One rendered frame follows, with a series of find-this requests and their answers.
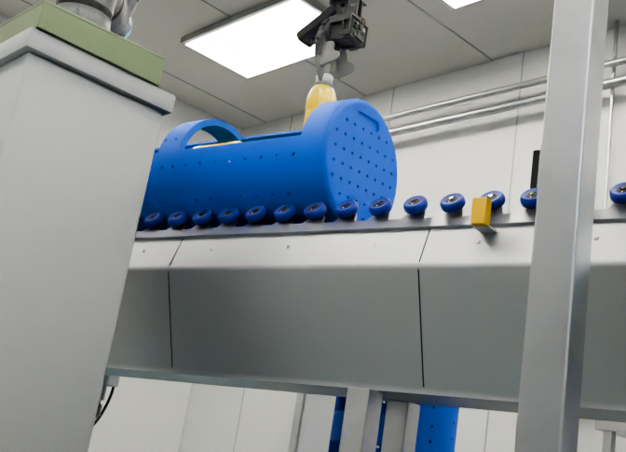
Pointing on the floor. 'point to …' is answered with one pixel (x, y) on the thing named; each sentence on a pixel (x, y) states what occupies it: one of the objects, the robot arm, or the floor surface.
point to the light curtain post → (564, 223)
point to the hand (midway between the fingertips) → (324, 79)
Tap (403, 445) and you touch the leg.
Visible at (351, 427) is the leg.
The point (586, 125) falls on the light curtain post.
